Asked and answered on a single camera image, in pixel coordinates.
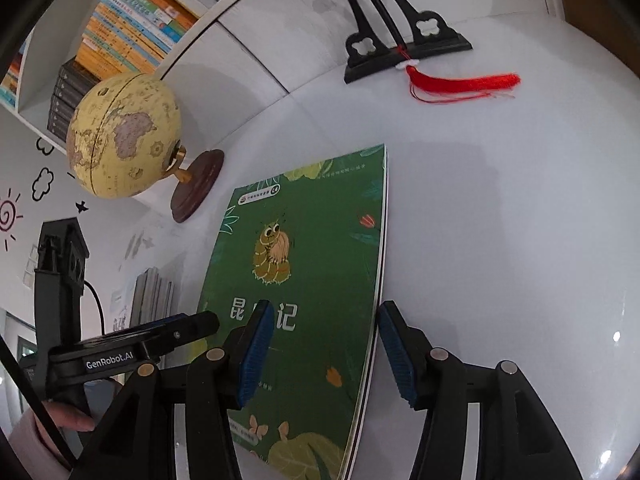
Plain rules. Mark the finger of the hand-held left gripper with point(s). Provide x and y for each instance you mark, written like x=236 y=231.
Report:
x=155 y=323
x=195 y=327

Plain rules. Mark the stack of thin sorted books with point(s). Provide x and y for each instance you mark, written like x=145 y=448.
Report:
x=152 y=295

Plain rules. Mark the brown wooden panel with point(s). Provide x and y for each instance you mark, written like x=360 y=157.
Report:
x=600 y=35

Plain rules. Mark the row of orange books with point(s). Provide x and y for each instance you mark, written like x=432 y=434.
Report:
x=125 y=35

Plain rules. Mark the white bookshelf cabinet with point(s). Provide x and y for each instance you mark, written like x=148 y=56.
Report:
x=240 y=45

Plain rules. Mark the red sun wall decal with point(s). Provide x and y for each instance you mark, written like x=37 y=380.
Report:
x=7 y=215

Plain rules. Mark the white wall switch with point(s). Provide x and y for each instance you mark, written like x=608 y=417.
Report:
x=30 y=265

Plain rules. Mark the bright green caterpillar book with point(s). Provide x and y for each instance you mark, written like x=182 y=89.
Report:
x=320 y=260

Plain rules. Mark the window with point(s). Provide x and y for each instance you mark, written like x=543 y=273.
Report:
x=25 y=355

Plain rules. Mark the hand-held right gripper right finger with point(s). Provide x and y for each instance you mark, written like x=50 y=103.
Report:
x=396 y=355

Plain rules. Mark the yellow globe on wooden base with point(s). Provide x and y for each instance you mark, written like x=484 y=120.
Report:
x=120 y=135

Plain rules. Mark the black ornate fan stand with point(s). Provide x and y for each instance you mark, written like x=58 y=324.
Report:
x=405 y=35

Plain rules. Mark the person's left hand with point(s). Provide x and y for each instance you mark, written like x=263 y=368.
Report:
x=70 y=416

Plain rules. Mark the black star wall decal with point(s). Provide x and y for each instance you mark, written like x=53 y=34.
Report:
x=82 y=206

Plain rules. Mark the black cloud outline decal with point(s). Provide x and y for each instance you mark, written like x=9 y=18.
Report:
x=43 y=183
x=45 y=146

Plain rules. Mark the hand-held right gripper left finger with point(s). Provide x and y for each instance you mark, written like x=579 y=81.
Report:
x=256 y=355

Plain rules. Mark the red tassel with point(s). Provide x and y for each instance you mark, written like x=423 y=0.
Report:
x=465 y=85

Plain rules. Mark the row of pastel shelf books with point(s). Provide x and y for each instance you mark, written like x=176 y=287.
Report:
x=12 y=80

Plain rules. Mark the row of dark grey books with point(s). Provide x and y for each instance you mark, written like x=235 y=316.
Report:
x=65 y=100

